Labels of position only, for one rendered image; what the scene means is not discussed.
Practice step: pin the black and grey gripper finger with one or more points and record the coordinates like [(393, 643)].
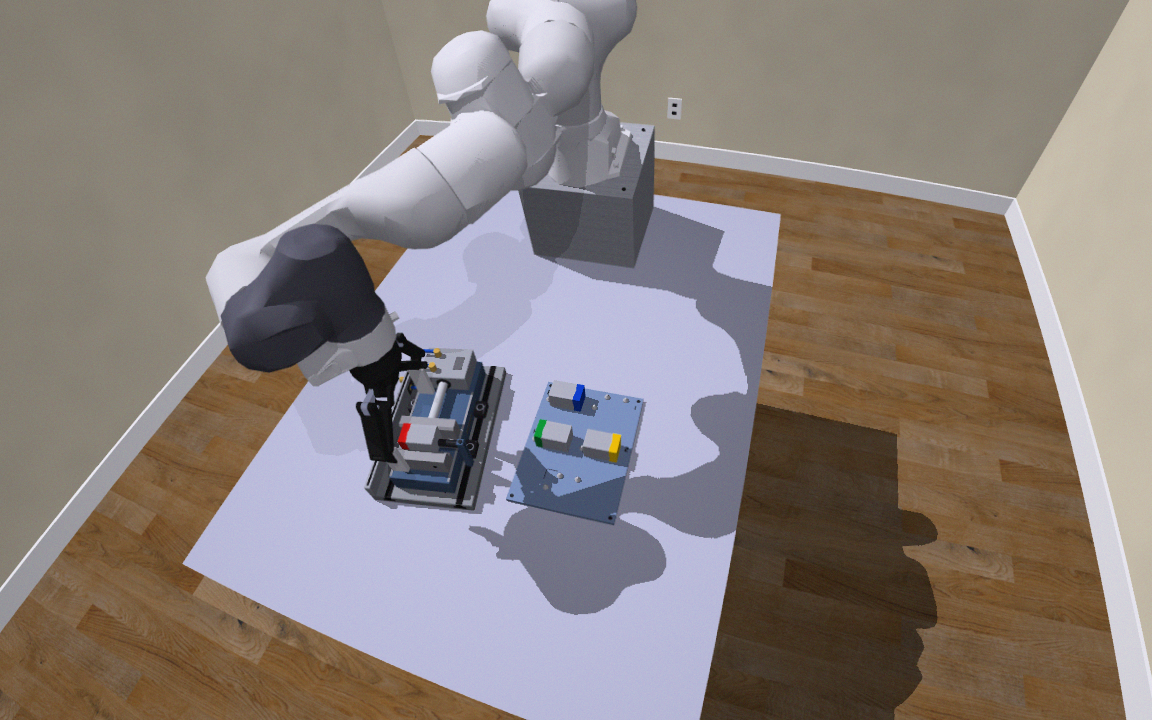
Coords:
[(372, 420), (419, 375)]

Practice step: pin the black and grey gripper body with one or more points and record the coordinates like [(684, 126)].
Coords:
[(372, 374)]

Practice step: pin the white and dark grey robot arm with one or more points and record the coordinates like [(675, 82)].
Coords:
[(316, 285)]

